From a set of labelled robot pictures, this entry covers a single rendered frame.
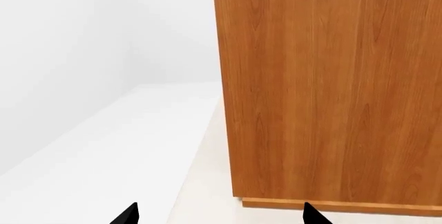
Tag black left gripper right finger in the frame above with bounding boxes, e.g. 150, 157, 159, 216
302, 201, 334, 224

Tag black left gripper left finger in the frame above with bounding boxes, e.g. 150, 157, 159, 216
109, 201, 140, 224

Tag brown wooden cabinet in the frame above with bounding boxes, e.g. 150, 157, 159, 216
211, 0, 442, 217

